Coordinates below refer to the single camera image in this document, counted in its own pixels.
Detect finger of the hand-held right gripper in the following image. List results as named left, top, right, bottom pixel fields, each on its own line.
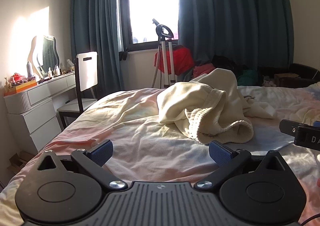
left=279, top=119, right=303, bottom=139

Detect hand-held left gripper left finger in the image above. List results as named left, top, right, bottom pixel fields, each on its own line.
left=37, top=139, right=127, bottom=191

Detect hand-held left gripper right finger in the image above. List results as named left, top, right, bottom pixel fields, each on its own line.
left=195, top=140, right=288, bottom=190

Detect cream sweatpants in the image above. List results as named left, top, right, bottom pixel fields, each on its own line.
left=157, top=68, right=277, bottom=145

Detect brown wooden box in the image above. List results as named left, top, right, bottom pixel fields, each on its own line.
left=274, top=73, right=300, bottom=86

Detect dark sofa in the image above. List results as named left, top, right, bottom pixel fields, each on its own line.
left=257, top=63, right=320, bottom=89

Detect green cloth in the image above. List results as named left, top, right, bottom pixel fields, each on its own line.
left=236, top=69, right=259, bottom=87

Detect white chair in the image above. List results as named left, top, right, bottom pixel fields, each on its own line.
left=57, top=51, right=98, bottom=132

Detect white dressing table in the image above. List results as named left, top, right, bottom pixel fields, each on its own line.
left=3, top=71, right=76, bottom=152

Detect cardboard box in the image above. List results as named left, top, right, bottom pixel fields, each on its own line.
left=6, top=151, right=35, bottom=175

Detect pink cloth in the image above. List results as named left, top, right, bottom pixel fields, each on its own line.
left=191, top=64, right=216, bottom=81

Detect black cloth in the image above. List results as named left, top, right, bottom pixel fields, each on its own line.
left=211, top=55, right=248, bottom=73

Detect red bag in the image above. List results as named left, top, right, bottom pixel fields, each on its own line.
left=154, top=45, right=195, bottom=76

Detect orange box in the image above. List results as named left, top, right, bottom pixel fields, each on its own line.
left=4, top=79, right=37, bottom=97

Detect window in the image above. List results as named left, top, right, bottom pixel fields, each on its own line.
left=126, top=0, right=180, bottom=47

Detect wavy frame mirror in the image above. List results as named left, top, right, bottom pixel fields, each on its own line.
left=29, top=35, right=60, bottom=79

